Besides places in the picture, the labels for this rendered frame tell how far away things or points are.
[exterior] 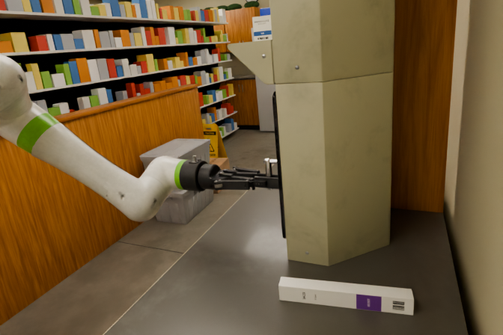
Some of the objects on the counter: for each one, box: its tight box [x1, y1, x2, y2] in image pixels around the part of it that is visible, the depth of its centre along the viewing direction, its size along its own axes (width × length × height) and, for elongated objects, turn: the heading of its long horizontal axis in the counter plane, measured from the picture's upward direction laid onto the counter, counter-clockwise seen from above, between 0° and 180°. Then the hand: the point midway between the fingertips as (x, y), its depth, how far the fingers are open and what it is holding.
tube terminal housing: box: [266, 0, 396, 266], centre depth 92 cm, size 25×32×77 cm
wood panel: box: [391, 0, 460, 212], centre depth 102 cm, size 49×3×140 cm, turn 84°
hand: (269, 180), depth 95 cm, fingers closed, pressing on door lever
